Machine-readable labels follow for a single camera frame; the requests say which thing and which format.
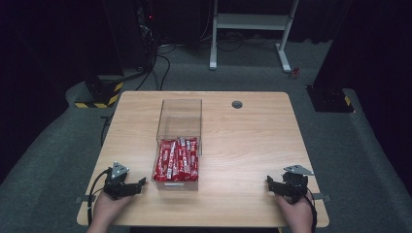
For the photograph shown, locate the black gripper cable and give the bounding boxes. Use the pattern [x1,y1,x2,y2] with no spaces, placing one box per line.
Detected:
[303,190,319,233]
[86,167,113,227]

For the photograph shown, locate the dark computer tower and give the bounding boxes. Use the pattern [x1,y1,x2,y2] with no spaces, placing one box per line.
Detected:
[134,0,159,37]

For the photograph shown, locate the black cable beside table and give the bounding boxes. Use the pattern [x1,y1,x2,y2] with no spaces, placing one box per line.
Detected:
[99,112,116,148]

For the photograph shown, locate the clear plastic drawer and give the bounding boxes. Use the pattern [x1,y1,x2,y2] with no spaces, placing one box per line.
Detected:
[151,137,200,192]

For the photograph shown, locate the black stand with striped base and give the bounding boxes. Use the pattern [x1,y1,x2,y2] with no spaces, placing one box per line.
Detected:
[74,72,125,110]

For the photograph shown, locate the black stand base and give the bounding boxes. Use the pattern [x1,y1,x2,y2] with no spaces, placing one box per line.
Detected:
[305,83,356,115]

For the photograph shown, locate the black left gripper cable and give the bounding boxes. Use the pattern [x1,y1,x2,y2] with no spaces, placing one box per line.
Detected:
[86,167,113,227]

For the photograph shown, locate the black floor cables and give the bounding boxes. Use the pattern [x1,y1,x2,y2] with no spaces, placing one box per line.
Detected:
[122,25,172,92]

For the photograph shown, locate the pile of red stick packets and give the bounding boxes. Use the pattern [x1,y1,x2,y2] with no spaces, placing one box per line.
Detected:
[153,137,199,183]

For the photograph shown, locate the grey table edge bracket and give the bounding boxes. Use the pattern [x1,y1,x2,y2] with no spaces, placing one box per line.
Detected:
[312,192,332,202]
[75,194,95,204]

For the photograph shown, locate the white metal stand frame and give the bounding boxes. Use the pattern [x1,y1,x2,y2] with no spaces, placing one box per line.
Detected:
[208,0,300,74]

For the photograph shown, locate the clear plastic drawer case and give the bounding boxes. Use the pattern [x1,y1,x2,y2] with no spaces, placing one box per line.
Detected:
[155,98,204,157]

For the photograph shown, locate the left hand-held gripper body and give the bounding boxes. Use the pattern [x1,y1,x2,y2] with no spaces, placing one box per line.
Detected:
[102,161,142,200]

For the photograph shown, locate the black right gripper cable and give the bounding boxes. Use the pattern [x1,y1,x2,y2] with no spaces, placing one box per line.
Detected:
[303,190,319,233]

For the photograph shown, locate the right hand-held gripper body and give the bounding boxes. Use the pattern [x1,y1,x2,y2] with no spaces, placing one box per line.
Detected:
[281,164,315,206]

